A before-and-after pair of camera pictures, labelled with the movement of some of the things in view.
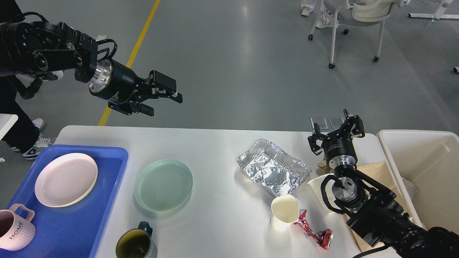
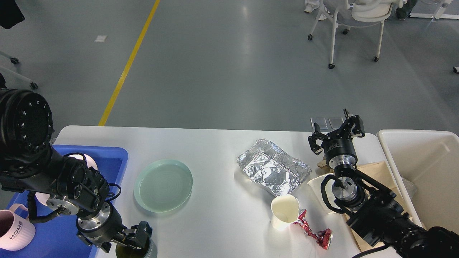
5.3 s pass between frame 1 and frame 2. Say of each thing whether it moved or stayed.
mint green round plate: stayed
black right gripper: stayed
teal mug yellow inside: stayed
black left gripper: moved
